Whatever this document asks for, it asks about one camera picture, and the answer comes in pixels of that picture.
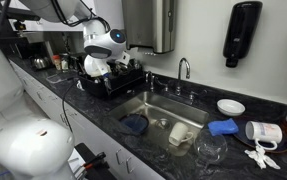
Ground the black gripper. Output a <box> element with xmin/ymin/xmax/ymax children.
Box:
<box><xmin>106</xmin><ymin>57</ymin><xmax>124</xmax><ymax>74</ymax></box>

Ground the white plate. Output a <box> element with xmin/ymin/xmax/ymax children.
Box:
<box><xmin>83</xmin><ymin>54</ymin><xmax>101</xmax><ymax>77</ymax></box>

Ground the black dish rack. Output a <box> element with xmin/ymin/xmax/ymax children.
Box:
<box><xmin>77</xmin><ymin>61</ymin><xmax>146</xmax><ymax>99</ymax></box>

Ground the blue plate brown rim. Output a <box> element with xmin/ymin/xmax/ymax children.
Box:
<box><xmin>119</xmin><ymin>113</ymin><xmax>150</xmax><ymax>135</ymax></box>

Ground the stainless steel sink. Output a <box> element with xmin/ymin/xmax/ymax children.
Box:
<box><xmin>108</xmin><ymin>91</ymin><xmax>210</xmax><ymax>151</ymax></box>

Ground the dark blue plate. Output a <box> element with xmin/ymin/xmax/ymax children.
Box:
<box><xmin>232</xmin><ymin>119</ymin><xmax>287</xmax><ymax>154</ymax></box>

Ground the chrome side sprayer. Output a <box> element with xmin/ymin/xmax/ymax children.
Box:
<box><xmin>145</xmin><ymin>70</ymin><xmax>156</xmax><ymax>93</ymax></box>

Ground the spice jar dark lid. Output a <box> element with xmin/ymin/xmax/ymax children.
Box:
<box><xmin>60</xmin><ymin>53</ymin><xmax>71</xmax><ymax>72</ymax></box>

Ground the steel paper towel dispenser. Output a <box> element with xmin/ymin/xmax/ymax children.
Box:
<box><xmin>121</xmin><ymin>0</ymin><xmax>178</xmax><ymax>54</ymax></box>

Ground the spice jar red lid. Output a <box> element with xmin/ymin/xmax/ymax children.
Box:
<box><xmin>52</xmin><ymin>54</ymin><xmax>62</xmax><ymax>71</ymax></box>

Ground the chrome faucet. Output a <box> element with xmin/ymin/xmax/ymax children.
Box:
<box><xmin>164</xmin><ymin>57</ymin><xmax>197</xmax><ymax>104</ymax></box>

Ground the steel kettle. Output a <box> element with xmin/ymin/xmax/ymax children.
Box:
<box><xmin>31</xmin><ymin>55</ymin><xmax>52</xmax><ymax>70</ymax></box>

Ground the white cabinet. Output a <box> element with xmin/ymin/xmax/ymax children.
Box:
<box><xmin>9</xmin><ymin>59</ymin><xmax>166</xmax><ymax>180</ymax></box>

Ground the plain white mug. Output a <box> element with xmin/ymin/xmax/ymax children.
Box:
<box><xmin>168</xmin><ymin>121</ymin><xmax>195</xmax><ymax>147</ymax></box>

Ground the black tool red detail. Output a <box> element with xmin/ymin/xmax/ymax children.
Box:
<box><xmin>74</xmin><ymin>142</ymin><xmax>117</xmax><ymax>180</ymax></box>

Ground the white bowl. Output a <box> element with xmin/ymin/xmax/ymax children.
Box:
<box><xmin>216</xmin><ymin>98</ymin><xmax>246</xmax><ymax>117</ymax></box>

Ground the blue sponge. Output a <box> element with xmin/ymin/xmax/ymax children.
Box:
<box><xmin>207</xmin><ymin>118</ymin><xmax>240</xmax><ymax>137</ymax></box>

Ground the clear glass bowl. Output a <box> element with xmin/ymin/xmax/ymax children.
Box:
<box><xmin>193</xmin><ymin>128</ymin><xmax>229</xmax><ymax>165</ymax></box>

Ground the black soap dispenser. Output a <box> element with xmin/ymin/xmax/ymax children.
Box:
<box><xmin>222</xmin><ymin>0</ymin><xmax>263</xmax><ymax>69</ymax></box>

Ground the white printed mug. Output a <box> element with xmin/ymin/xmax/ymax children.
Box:
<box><xmin>244</xmin><ymin>120</ymin><xmax>283</xmax><ymax>151</ymax></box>

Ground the crumpled white tissue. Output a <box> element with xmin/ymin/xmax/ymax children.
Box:
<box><xmin>244</xmin><ymin>145</ymin><xmax>281</xmax><ymax>170</ymax></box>

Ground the thin black power cable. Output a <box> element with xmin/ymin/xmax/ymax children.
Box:
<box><xmin>61</xmin><ymin>77</ymin><xmax>81</xmax><ymax>134</ymax></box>

